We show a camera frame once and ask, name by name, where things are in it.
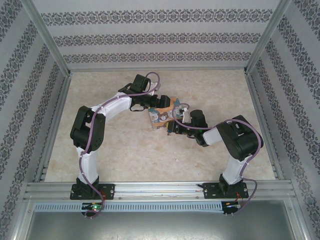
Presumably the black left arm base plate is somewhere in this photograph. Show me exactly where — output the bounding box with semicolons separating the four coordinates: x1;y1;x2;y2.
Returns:
70;183;116;201

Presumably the slotted grey cable tray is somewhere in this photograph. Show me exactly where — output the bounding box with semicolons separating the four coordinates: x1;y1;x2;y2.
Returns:
33;201;224;214

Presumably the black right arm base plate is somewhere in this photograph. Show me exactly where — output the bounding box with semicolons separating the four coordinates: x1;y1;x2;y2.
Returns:
202;181;250;200

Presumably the aluminium mounting rail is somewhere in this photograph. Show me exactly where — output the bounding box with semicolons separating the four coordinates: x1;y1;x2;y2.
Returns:
23;181;298;201

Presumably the aluminium side rail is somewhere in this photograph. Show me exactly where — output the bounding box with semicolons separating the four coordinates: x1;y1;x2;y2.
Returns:
33;71;74;183
243;70;285;180

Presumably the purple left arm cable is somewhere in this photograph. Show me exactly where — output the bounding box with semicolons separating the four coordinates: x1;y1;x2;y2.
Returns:
78;71;163;220

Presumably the small circuit board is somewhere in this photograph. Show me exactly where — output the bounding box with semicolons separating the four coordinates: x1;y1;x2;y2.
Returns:
223;200;241;215
81;202;104;211

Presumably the colourful printed pouch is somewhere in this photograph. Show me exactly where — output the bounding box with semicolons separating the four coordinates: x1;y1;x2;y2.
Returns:
147;96;190;131

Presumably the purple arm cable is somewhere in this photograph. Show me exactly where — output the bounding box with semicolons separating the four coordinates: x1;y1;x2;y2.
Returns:
172;102;264;216
78;71;163;220

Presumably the aluminium corner post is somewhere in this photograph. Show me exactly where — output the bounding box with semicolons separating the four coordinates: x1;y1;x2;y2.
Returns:
26;0;73;77
244;0;292;74

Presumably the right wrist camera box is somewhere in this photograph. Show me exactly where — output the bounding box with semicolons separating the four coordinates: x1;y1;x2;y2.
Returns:
180;103;191;124

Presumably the grey metal shelf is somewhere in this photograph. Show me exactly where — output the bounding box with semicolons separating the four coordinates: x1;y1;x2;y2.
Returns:
23;199;310;240

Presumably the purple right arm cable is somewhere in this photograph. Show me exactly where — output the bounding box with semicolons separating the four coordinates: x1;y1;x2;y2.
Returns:
172;102;264;216

